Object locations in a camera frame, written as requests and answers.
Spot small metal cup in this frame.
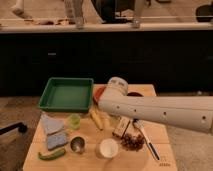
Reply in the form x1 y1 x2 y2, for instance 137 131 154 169
70 137 85 154

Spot white cup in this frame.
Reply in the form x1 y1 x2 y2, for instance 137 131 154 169
99 138 118 158

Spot black bowl with fruit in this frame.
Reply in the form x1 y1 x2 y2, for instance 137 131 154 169
127 92 143 97

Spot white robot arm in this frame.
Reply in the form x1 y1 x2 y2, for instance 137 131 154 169
98 77 213 134

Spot wooden table board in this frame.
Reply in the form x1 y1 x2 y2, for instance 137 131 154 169
22 83 179 171

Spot green pepper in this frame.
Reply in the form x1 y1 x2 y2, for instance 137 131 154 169
38 148 66 161

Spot black chair base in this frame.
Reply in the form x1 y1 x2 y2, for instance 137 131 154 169
0 122 28 135

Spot grey folded cloth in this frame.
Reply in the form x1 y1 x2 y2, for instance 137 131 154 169
41 114 64 135

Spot brown and white box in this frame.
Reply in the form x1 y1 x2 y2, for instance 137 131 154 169
112 117 130 138

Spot green plastic tray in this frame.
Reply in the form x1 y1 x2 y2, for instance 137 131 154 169
38 77 94 113

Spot green plastic cup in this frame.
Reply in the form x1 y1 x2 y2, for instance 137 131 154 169
68 114 80 130

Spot orange bowl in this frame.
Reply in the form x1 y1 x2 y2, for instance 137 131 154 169
93 86 106 103

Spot bunch of dark grapes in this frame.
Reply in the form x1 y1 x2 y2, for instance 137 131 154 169
121 133 144 151

